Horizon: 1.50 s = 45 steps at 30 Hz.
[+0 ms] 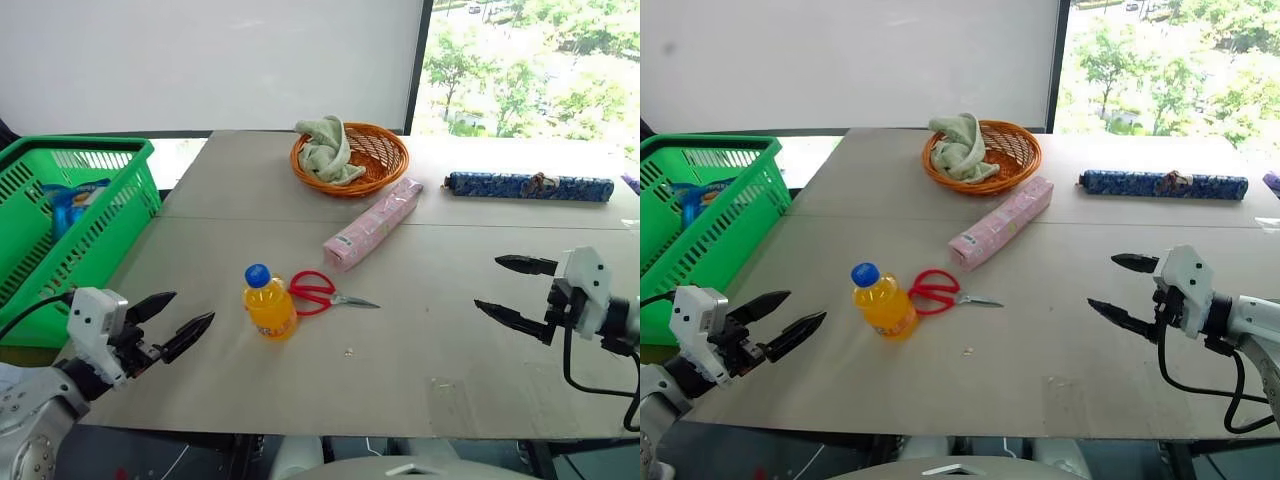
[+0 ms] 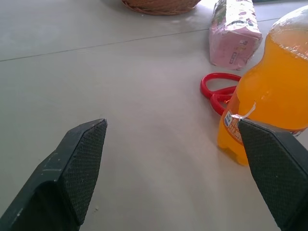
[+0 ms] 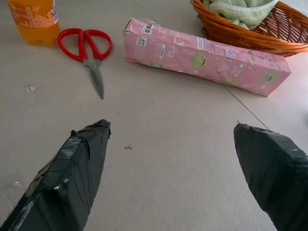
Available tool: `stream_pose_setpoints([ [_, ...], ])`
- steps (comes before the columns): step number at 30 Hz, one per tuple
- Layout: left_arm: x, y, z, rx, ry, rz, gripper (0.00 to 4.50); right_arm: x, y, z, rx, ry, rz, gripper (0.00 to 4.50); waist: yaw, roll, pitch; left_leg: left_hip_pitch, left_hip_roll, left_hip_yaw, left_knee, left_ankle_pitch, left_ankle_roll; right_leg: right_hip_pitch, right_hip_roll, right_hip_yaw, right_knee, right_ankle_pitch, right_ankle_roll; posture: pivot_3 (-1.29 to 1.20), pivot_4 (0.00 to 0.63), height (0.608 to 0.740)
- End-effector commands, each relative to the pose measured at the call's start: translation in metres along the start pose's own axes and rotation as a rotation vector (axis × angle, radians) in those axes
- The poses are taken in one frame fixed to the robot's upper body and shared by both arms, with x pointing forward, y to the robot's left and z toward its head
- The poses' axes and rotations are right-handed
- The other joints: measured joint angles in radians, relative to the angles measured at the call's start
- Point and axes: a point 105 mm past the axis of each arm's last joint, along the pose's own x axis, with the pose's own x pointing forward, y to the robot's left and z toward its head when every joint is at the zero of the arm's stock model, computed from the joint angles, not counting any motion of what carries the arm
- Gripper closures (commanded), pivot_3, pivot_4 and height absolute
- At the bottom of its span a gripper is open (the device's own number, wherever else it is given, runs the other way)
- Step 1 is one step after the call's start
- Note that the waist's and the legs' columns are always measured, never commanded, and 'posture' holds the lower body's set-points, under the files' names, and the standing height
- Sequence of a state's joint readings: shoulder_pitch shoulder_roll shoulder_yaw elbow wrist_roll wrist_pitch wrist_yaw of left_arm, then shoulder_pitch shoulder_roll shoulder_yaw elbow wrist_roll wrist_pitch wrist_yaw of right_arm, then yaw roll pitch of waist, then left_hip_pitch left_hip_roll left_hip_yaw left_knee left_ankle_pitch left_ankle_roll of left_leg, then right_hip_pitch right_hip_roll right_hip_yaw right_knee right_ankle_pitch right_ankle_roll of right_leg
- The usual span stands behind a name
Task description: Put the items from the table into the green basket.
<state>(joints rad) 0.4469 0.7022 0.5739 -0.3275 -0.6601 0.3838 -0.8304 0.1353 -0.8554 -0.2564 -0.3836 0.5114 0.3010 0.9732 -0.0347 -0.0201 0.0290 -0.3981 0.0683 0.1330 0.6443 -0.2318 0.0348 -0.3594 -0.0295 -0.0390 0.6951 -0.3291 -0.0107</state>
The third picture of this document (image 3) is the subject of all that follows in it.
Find long pink cardboard box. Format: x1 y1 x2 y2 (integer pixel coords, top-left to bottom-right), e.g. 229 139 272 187
123 17 292 97

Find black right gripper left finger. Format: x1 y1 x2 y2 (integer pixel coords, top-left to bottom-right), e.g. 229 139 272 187
0 119 112 231

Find orange soda bottle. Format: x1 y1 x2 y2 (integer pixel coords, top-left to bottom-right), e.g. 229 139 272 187
7 0 61 46

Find red handled scissors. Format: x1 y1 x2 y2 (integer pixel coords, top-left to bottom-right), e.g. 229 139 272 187
57 28 113 100

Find orange wicker basket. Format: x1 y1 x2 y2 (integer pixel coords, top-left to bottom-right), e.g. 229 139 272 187
190 0 308 58

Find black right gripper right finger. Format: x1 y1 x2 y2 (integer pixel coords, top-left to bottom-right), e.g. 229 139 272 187
233 123 308 231

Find light green towel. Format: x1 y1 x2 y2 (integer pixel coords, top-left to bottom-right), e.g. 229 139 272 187
203 0 285 30

